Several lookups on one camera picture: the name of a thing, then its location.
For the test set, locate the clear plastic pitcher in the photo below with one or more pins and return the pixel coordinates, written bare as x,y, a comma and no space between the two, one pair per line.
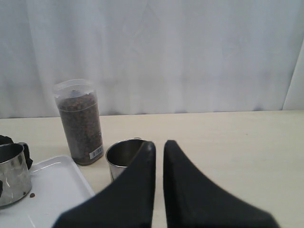
77,104

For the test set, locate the white curtain backdrop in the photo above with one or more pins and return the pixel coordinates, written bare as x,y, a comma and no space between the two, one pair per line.
150,56

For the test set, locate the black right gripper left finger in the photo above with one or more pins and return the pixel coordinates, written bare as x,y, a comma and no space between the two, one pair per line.
127,202

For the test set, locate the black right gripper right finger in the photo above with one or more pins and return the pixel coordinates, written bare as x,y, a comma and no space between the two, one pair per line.
192,200

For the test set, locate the white plastic tray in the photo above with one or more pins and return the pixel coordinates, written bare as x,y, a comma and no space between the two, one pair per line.
57,185

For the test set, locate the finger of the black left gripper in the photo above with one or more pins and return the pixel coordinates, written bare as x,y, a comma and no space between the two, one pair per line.
28,159
5,140

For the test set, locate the steel mug with kibble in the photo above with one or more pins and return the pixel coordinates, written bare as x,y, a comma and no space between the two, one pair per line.
120,155
15,179

